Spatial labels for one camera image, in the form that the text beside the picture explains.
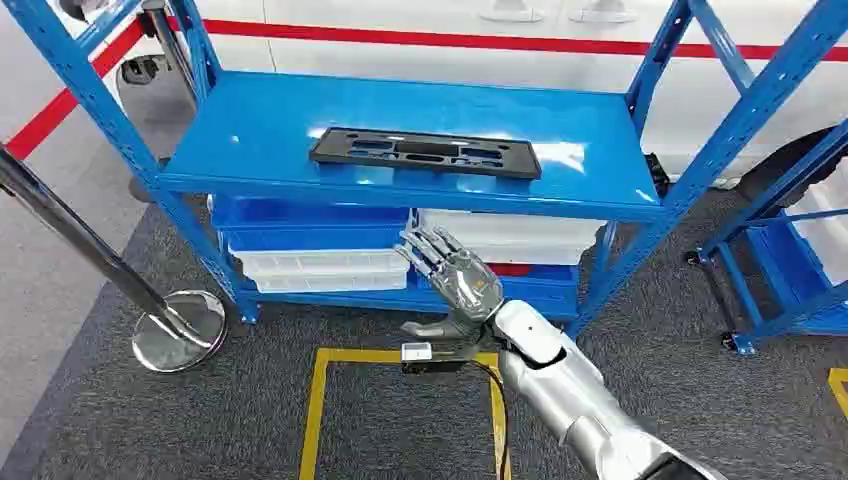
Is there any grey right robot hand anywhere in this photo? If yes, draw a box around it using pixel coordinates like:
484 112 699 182
394 227 505 341

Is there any blue bin with red part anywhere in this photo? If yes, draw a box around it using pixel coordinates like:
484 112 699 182
415 262 582 321

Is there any large white plastic bin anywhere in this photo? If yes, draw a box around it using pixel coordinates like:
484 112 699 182
416 207 608 267

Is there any small white plastic bin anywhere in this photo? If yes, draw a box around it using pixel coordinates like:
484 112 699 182
229 247 413 295

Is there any blue plastic bin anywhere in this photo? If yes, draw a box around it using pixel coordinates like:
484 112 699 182
211 194 413 254

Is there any large blue metal shelf rack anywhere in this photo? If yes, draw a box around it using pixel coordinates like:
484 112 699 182
0 0 848 340

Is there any yellow tape square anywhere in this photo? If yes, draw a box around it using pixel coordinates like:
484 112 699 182
298 347 513 480

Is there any white stand foot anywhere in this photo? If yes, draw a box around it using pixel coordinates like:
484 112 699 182
568 0 639 25
478 0 546 24

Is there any small blue metal rack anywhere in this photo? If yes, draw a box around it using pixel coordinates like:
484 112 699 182
686 117 848 357

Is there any short yellow tape strip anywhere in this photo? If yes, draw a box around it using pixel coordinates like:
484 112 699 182
827 366 848 421

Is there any black caster wheel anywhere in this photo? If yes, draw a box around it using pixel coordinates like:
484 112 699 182
120 54 168 87

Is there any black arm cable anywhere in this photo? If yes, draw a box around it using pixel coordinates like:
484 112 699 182
401 356 513 480

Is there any black plastic frame part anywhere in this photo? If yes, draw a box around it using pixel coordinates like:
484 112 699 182
308 126 543 181

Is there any dark stanchion post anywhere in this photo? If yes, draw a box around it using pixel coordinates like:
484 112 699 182
127 0 203 204

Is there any chrome stanchion post with base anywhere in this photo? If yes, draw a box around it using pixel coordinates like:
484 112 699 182
0 144 231 374

